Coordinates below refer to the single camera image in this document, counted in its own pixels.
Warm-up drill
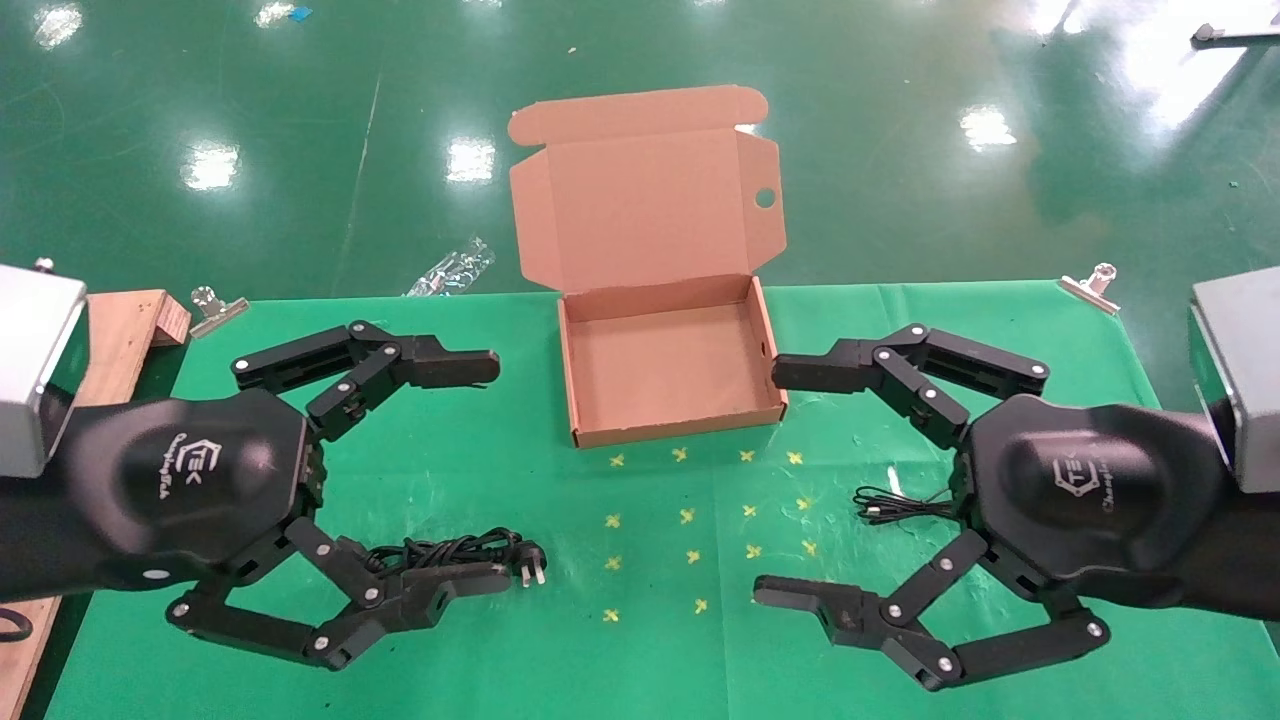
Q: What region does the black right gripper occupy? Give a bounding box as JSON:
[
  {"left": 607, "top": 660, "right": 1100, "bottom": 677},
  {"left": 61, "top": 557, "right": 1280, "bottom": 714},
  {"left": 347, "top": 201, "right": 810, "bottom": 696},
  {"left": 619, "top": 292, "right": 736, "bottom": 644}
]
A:
[{"left": 752, "top": 395, "right": 1280, "bottom": 693}]

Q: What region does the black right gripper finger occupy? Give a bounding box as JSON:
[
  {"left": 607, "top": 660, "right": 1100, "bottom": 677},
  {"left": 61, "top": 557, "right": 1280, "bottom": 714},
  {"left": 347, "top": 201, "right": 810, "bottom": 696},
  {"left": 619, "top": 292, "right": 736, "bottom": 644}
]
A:
[{"left": 772, "top": 323, "right": 1049, "bottom": 449}]

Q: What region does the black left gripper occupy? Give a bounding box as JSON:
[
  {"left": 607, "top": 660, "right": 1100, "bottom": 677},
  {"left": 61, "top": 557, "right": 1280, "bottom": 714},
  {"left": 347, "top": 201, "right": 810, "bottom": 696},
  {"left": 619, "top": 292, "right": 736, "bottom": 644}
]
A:
[{"left": 0, "top": 321, "right": 513, "bottom": 671}]

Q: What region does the black power cable with plug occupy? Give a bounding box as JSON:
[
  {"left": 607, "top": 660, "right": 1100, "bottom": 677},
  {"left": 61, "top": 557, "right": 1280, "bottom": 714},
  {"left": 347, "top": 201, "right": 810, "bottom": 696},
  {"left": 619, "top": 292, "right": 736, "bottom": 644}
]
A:
[{"left": 340, "top": 528, "right": 549, "bottom": 591}]

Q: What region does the black wired computer mouse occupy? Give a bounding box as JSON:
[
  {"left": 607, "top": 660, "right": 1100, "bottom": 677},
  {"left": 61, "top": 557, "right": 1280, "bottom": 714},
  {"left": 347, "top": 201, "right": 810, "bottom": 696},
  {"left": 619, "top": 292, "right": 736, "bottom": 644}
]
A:
[{"left": 853, "top": 487, "right": 958, "bottom": 526}]

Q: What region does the open brown cardboard box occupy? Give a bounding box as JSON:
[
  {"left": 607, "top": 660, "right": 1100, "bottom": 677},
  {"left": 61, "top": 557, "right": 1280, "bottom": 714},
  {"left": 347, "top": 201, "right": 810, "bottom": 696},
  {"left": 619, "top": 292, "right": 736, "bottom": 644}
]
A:
[{"left": 507, "top": 84, "right": 790, "bottom": 449}]

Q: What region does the green tablecloth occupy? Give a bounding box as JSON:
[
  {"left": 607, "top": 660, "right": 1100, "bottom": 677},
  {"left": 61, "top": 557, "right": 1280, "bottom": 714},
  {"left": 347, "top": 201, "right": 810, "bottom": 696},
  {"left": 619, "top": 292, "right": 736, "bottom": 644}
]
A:
[{"left": 45, "top": 280, "right": 1280, "bottom": 720}]

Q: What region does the clear crumpled plastic wrapper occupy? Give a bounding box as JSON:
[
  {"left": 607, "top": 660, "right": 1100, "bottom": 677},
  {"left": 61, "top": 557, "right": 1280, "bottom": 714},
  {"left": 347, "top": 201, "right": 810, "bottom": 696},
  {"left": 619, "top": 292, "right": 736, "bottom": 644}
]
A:
[{"left": 404, "top": 237, "right": 496, "bottom": 298}]

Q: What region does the silver binder clip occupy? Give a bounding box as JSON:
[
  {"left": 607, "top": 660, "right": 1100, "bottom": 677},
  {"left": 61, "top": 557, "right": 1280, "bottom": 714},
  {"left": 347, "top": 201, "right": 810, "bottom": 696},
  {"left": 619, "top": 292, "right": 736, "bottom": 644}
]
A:
[
  {"left": 190, "top": 286, "right": 249, "bottom": 339},
  {"left": 1058, "top": 262, "right": 1121, "bottom": 316}
]

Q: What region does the brown wooden pallet board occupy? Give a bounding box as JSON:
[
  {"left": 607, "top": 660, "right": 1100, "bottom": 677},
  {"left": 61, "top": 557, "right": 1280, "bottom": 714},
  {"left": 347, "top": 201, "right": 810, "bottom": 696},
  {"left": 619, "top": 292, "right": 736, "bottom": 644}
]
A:
[{"left": 0, "top": 290, "right": 191, "bottom": 720}]

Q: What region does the grey metal bar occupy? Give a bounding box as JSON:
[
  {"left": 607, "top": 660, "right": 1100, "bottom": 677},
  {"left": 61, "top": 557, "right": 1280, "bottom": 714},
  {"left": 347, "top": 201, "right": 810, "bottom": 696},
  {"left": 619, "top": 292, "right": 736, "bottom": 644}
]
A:
[{"left": 1190, "top": 22, "right": 1280, "bottom": 49}]

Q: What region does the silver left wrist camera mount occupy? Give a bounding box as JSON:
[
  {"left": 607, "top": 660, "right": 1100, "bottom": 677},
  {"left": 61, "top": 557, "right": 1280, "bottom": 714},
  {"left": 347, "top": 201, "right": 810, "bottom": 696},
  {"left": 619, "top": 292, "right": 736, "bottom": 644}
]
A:
[{"left": 0, "top": 262, "right": 89, "bottom": 479}]

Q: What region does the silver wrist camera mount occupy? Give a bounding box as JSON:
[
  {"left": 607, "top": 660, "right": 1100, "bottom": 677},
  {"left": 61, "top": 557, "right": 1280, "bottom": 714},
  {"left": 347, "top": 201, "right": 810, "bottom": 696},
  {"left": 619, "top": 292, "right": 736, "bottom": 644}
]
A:
[
  {"left": 1190, "top": 265, "right": 1280, "bottom": 496},
  {"left": 0, "top": 262, "right": 89, "bottom": 479}
]

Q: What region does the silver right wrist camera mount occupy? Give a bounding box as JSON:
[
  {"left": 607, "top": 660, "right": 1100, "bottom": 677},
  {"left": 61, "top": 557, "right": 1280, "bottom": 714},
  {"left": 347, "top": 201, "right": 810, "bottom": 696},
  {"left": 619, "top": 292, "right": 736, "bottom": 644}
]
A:
[{"left": 1190, "top": 265, "right": 1280, "bottom": 496}]

